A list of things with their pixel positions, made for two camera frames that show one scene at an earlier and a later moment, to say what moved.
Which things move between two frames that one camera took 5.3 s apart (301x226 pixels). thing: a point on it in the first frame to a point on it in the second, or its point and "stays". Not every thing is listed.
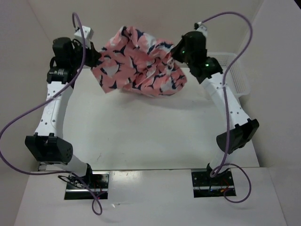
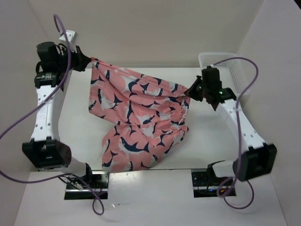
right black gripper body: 179,52 to 198,90
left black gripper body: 89,54 to 75,60
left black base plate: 97,181 stays
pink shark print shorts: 136,63 to 147,118
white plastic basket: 236,79 stays
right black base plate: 205,186 stays
